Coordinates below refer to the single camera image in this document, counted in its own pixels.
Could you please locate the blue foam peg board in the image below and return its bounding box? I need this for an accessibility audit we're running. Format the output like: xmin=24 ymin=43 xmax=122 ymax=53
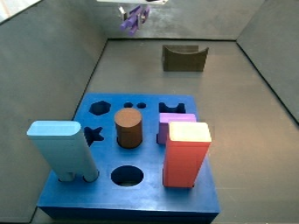
xmin=38 ymin=94 xmax=221 ymax=224

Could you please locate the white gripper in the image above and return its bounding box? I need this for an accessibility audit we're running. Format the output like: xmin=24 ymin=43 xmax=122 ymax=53
xmin=96 ymin=0 xmax=169 ymax=20

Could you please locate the red rectangular block peg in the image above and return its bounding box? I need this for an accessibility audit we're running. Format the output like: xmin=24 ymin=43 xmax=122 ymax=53
xmin=163 ymin=122 xmax=211 ymax=188

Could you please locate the light purple square peg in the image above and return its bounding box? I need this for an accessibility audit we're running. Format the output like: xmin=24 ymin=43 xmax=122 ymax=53
xmin=157 ymin=112 xmax=198 ymax=146

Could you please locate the light blue two prong peg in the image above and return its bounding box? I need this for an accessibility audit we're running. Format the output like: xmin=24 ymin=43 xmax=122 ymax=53
xmin=27 ymin=121 xmax=99 ymax=182

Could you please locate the black curved fixture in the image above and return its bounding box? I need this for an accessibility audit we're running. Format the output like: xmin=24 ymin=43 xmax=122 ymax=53
xmin=163 ymin=45 xmax=210 ymax=72

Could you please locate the purple three prong object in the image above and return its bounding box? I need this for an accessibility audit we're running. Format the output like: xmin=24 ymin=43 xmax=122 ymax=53
xmin=121 ymin=5 xmax=151 ymax=36

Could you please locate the brown cylinder peg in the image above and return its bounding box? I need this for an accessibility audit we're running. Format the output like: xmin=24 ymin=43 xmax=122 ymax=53
xmin=115 ymin=108 xmax=143 ymax=149

